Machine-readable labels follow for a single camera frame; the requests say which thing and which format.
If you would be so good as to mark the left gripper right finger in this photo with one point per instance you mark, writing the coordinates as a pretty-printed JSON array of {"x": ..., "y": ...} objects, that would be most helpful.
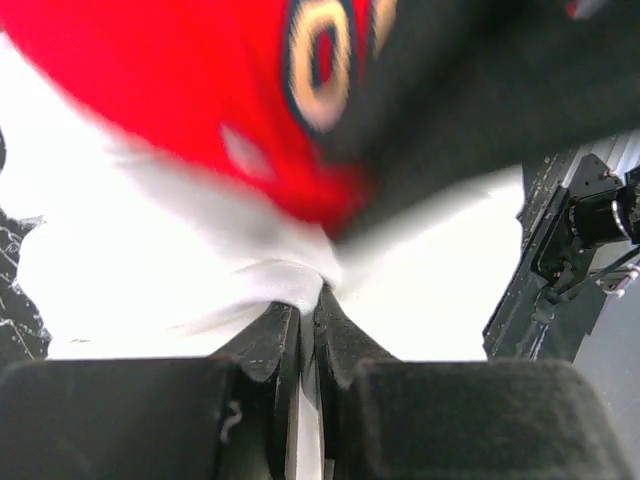
[{"x": 384, "y": 418}]

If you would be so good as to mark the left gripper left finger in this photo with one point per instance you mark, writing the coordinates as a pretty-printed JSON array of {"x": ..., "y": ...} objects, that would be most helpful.
[{"x": 231, "y": 415}]

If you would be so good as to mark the white pillow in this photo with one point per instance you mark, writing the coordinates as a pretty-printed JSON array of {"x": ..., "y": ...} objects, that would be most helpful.
[{"x": 133, "y": 256}]

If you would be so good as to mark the red patterned pillowcase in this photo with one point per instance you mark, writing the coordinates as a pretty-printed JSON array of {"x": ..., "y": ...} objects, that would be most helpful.
[{"x": 241, "y": 88}]

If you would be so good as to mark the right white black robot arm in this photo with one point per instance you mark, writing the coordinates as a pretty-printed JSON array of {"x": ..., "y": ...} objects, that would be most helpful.
[{"x": 462, "y": 89}]

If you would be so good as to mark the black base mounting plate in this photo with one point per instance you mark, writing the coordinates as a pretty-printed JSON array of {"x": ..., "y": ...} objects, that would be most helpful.
[{"x": 584, "y": 249}]

